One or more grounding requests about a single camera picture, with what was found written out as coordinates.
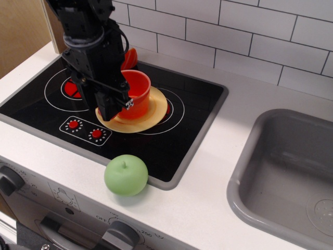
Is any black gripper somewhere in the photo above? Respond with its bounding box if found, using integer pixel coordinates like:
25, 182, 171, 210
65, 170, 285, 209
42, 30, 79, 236
62, 19, 134, 121

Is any orange plastic cup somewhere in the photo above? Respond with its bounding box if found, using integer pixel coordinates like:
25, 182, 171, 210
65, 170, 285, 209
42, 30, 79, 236
118, 70, 151, 120

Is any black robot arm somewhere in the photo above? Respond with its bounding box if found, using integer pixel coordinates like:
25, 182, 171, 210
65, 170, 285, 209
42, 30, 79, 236
47, 1, 133, 121

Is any yellow plastic plate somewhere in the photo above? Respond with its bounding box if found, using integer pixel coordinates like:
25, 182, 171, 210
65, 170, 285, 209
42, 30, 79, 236
95, 86, 168, 133

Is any salmon sushi toy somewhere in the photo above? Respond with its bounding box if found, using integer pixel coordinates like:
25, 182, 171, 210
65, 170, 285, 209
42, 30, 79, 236
121, 48, 138, 70

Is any green toy apple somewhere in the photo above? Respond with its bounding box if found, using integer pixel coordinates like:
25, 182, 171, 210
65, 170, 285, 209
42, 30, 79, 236
104, 154, 149, 196

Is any black toy stovetop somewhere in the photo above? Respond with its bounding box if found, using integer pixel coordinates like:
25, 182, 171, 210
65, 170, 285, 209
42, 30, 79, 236
1, 58, 228, 190

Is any grey right oven knob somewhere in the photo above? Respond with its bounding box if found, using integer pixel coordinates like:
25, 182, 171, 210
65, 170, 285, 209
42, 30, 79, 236
101, 221, 139, 250

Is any grey oven knob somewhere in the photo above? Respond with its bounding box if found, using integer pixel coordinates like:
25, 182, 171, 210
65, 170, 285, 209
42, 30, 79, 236
1, 166, 25, 196
101, 221, 139, 250

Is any grey left oven knob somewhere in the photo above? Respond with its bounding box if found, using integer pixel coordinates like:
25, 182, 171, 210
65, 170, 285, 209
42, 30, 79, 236
1, 166, 25, 196

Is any grey toy sink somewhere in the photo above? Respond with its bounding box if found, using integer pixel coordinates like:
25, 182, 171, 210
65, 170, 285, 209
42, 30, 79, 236
227, 109, 332, 249

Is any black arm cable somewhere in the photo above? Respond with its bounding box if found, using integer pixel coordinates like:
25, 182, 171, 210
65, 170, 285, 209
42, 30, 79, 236
118, 27, 130, 65

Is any grey oven door handle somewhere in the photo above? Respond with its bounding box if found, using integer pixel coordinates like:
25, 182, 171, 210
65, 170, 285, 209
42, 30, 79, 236
39, 217, 101, 249

